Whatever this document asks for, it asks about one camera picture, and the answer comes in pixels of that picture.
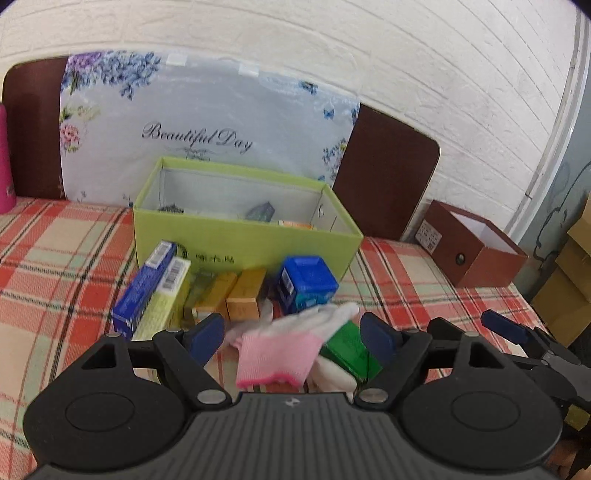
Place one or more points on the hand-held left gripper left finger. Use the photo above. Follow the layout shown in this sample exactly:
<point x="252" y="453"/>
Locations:
<point x="207" y="330"/>

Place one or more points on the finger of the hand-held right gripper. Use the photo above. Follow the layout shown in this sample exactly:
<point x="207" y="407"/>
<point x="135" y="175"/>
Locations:
<point x="443" y="328"/>
<point x="503" y="325"/>

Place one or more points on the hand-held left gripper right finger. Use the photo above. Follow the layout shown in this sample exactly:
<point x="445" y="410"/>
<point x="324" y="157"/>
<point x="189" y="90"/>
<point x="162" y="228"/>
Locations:
<point x="376" y="337"/>

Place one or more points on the gold small box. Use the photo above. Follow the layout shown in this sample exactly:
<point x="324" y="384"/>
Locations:
<point x="244" y="288"/>
<point x="214" y="297"/>

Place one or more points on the pink and white glove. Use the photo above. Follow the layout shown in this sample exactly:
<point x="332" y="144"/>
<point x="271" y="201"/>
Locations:
<point x="277" y="355"/>

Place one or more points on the light green cardboard box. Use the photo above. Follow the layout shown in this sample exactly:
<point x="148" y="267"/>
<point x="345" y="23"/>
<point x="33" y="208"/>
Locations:
<point x="258" y="240"/>

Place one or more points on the olive green small box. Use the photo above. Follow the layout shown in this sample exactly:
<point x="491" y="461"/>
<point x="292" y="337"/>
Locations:
<point x="196" y="288"/>

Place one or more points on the yellow-green barcode box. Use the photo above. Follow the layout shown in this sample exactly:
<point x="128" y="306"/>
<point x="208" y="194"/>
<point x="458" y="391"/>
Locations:
<point x="164" y="304"/>

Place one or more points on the brown cardboard box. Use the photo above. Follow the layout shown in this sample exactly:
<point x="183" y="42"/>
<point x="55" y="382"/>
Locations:
<point x="489" y="267"/>

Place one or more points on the tan cardboard carton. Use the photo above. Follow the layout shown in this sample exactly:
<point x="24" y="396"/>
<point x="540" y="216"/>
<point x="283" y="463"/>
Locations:
<point x="565" y="300"/>
<point x="581" y="221"/>

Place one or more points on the small red packet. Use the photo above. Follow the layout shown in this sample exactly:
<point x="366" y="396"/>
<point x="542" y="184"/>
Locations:
<point x="276" y="310"/>

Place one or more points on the blue toothpaste box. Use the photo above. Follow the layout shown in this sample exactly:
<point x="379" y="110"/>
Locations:
<point x="143" y="286"/>

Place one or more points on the blue cube box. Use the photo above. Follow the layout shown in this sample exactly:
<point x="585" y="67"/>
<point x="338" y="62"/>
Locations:
<point x="307" y="277"/>

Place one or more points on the dark patterned packet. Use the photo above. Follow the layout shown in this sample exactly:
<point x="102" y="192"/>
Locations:
<point x="171" y="208"/>

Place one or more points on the dark grey packet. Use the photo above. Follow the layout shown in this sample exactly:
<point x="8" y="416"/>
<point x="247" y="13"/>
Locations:
<point x="261" y="212"/>

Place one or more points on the orange packet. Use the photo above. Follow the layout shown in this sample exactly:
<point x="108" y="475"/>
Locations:
<point x="295" y="225"/>

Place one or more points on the brown wooden headboard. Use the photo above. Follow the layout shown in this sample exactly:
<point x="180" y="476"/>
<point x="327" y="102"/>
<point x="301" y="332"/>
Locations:
<point x="383" y="175"/>

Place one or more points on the red plaid blanket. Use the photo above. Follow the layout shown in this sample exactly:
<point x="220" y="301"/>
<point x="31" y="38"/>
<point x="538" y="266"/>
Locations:
<point x="55" y="258"/>

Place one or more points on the floral plastic bag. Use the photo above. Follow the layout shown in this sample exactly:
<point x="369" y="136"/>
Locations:
<point x="184" y="106"/>

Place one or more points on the pink bottle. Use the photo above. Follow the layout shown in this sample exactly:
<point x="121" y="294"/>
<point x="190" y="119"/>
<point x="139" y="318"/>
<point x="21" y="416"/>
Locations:
<point x="5" y="175"/>

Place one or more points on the white wall pipe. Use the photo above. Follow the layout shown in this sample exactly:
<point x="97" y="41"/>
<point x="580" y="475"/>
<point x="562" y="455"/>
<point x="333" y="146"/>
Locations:
<point x="561" y="120"/>

